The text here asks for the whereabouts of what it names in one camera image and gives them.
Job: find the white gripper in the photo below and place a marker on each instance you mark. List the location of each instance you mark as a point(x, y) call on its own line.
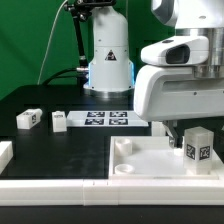
point(174, 93)

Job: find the white square tabletop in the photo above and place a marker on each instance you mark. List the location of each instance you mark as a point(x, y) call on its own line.
point(145, 157)

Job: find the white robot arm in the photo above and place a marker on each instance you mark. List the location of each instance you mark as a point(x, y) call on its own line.
point(118, 41)

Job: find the white obstacle fence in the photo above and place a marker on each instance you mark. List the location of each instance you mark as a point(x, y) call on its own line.
point(111, 192)

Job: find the white marker base plate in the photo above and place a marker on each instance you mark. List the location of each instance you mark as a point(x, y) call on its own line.
point(104, 119)

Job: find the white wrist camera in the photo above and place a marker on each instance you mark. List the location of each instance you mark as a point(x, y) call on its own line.
point(177, 51)

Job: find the black camera stand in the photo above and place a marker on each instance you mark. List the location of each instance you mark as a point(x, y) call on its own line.
point(80, 11)

